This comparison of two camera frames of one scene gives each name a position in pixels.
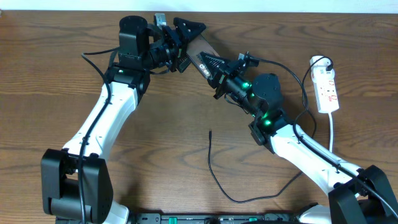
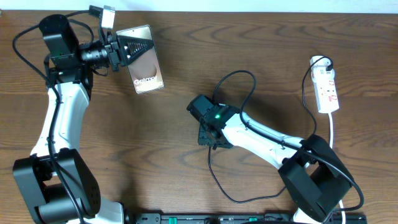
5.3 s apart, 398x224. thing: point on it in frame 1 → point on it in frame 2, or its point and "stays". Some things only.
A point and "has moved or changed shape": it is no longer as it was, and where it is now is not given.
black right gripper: (217, 65) → (202, 140)
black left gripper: (181, 46) → (113, 50)
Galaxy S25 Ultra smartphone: (196, 45) has moved or changed shape
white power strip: (323, 74) stays
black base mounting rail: (260, 218) stays
